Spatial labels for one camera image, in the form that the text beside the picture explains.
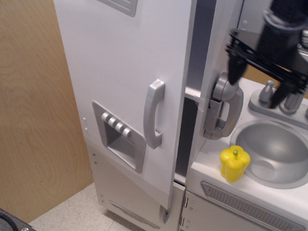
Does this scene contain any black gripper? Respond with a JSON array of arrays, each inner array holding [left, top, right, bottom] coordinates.
[[226, 14, 308, 109]]

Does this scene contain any silver fridge door handle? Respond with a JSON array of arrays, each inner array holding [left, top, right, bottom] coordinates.
[[143, 79, 165, 149]]

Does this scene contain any white toy fridge door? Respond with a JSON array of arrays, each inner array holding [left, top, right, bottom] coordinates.
[[54, 0, 196, 209]]

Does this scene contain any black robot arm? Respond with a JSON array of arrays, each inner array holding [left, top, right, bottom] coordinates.
[[226, 0, 308, 108]]

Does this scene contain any white toy fridge cabinet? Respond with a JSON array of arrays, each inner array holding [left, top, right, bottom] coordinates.
[[175, 0, 244, 186]]

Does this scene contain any silver faucet knob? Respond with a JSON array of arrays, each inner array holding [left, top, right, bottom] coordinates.
[[259, 80, 274, 103]]

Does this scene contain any silver toy faucet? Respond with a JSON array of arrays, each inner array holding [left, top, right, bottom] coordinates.
[[279, 93, 304, 114]]

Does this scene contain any toy microwave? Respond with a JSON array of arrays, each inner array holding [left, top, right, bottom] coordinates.
[[233, 0, 308, 56]]

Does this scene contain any silver toy telephone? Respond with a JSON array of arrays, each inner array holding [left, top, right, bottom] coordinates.
[[204, 72, 244, 140]]

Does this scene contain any silver toy sink basin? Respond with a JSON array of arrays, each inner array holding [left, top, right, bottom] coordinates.
[[230, 120, 308, 189]]

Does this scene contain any yellow toy bell pepper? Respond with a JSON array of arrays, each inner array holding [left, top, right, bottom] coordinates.
[[219, 145, 251, 182]]

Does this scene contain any silver oven door panel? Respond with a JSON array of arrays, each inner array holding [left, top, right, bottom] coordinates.
[[181, 181, 308, 231]]

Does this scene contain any silver ice dispenser panel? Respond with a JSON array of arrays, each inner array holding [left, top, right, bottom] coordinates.
[[92, 101, 146, 174]]

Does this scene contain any white freezer drawer door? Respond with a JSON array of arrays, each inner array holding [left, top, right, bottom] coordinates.
[[87, 146, 185, 231]]

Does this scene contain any black case corner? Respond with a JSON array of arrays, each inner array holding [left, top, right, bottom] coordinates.
[[0, 209, 37, 231]]

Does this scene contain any wooden wall board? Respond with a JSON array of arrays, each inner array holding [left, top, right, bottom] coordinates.
[[0, 0, 93, 222]]

